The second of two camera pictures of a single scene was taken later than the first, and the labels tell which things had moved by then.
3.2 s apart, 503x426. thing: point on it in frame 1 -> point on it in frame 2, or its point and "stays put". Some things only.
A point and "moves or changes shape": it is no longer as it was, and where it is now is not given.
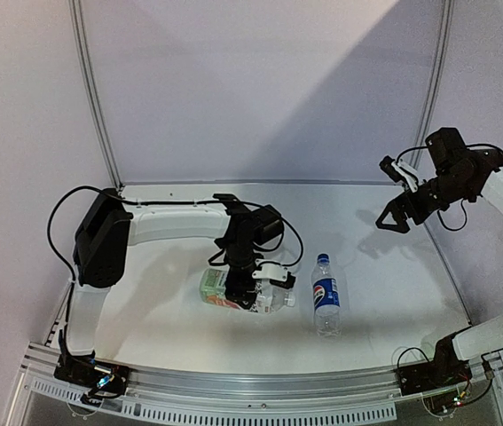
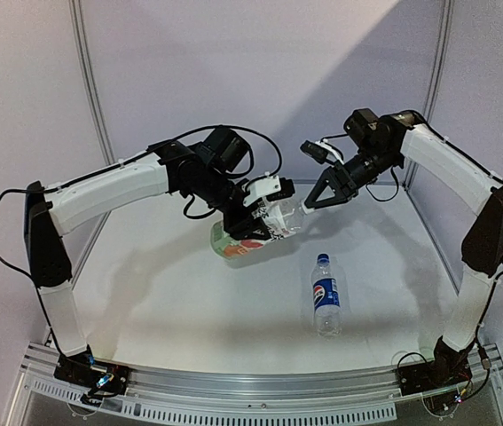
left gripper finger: x=249 y=303 -> x=256 y=225
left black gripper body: x=234 y=283 -> x=231 y=217
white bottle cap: x=290 y=298 -> x=306 y=209
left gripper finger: x=239 y=299 -> x=239 y=231
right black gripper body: x=423 y=210 -> x=348 y=183
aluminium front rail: x=364 y=397 stays put
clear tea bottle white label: x=212 y=286 moves or changes shape
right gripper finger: x=397 y=209 -> x=319 y=185
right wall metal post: x=446 y=17 stays put
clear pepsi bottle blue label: x=326 y=303 stays put
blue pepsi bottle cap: x=323 y=258 stays put
